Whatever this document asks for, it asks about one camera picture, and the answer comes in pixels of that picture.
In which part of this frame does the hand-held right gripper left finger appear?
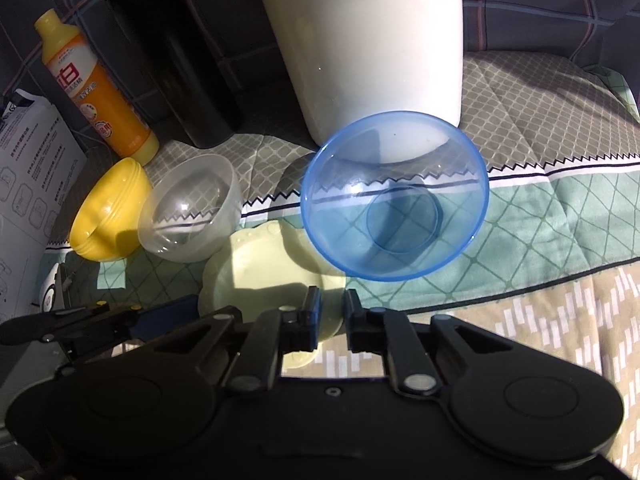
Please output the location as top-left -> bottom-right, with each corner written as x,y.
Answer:
149,287 -> 321,394

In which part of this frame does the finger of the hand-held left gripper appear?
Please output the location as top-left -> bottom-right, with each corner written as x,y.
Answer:
0,294 -> 200,347
61,331 -> 147,362

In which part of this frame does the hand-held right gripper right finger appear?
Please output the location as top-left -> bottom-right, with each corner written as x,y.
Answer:
342,288 -> 503,395

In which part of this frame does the pale yellow plate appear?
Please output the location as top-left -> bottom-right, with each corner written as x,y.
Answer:
198,221 -> 347,366

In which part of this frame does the blue translucent bowl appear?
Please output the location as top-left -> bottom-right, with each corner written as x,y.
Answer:
300,112 -> 491,281

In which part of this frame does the clear plastic bowl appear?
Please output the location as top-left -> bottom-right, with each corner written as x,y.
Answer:
137,154 -> 243,264

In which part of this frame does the yellow plastic bowl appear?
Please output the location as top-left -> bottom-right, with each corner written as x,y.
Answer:
68,157 -> 154,262

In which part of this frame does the white printed cardboard box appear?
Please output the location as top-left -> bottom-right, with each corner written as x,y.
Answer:
0,88 -> 89,322

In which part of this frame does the orange dish soap bottle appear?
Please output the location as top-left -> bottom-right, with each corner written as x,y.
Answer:
33,8 -> 161,166

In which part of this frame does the black thermos bottle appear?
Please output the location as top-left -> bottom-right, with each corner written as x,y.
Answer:
93,0 -> 246,150

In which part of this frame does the large white plastic container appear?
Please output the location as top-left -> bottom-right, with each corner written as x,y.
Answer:
248,0 -> 466,164

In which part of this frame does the green patterned cloth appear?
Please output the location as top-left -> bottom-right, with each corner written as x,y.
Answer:
581,62 -> 640,124

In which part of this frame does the dark plaid cloth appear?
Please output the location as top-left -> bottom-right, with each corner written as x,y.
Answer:
0,0 -> 640,128

